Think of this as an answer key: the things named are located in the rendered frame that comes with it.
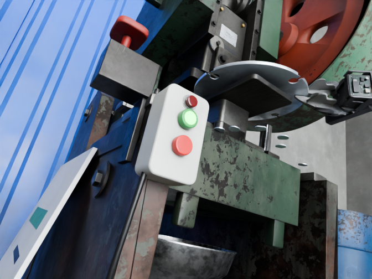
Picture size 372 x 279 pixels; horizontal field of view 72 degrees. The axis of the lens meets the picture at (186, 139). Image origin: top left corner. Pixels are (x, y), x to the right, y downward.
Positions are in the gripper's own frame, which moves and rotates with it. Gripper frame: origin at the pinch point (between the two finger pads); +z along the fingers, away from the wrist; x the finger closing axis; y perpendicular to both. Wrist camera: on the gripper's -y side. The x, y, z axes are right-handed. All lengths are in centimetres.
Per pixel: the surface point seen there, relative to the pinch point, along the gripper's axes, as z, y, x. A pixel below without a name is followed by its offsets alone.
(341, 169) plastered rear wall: -160, -303, -72
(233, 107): 15.9, -1.9, 3.4
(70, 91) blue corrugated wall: 117, -85, -45
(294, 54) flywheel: -11, -34, -41
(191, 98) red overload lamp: 24.1, 26.4, 17.3
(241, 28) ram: 13.9, -13.2, -33.8
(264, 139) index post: 5.0, -16.1, 5.9
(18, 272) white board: 58, 3, 47
